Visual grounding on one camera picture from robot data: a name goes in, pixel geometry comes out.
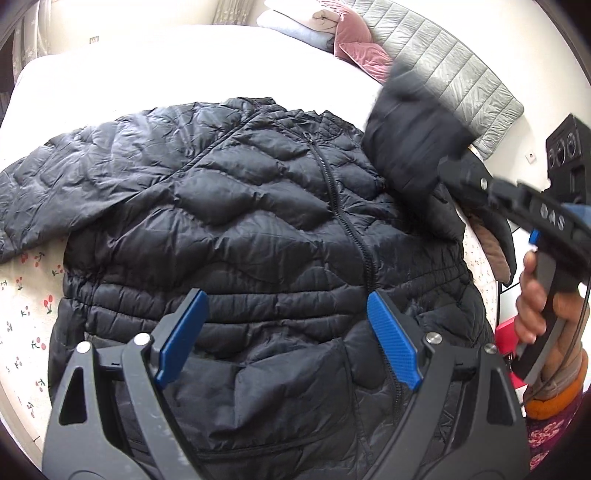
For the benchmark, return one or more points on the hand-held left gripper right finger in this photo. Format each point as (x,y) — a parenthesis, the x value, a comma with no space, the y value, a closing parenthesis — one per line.
(395,344)

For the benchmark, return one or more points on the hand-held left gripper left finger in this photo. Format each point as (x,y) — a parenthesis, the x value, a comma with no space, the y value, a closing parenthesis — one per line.
(183,334)

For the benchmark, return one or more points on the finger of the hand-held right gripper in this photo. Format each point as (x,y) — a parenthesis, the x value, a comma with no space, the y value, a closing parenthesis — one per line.
(480,177)
(489,203)

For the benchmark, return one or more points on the black puffer jacket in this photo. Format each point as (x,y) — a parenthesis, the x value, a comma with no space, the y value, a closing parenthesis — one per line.
(258,221)

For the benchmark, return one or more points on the person's right forearm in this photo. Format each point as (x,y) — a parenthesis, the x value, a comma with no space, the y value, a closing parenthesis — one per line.
(561,401)

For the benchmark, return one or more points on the person's right hand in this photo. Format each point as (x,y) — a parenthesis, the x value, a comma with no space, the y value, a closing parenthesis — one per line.
(531,304)

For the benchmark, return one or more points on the red box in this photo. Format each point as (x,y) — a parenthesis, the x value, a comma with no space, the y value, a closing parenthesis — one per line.
(505,339)

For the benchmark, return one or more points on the grey quilted headboard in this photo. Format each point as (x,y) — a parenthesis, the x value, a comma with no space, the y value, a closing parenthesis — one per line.
(443,64)

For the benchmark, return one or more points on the cherry print bed sheet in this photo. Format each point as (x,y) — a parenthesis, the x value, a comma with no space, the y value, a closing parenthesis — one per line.
(27,332)

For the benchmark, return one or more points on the pink velvet pillow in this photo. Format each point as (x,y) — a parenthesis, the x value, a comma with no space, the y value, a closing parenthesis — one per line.
(358,46)

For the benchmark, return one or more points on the beige folded cloth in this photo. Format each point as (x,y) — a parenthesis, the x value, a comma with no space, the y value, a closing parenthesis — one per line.
(325,21)

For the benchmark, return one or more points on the light blue folded cloth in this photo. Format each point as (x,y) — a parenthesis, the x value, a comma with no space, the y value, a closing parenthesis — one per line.
(295,30)

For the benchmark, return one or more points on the white duvet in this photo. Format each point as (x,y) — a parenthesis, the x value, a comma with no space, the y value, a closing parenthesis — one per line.
(175,64)

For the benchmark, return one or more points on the patterned curtain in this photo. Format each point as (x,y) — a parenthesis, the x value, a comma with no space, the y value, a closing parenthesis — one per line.
(32,37)

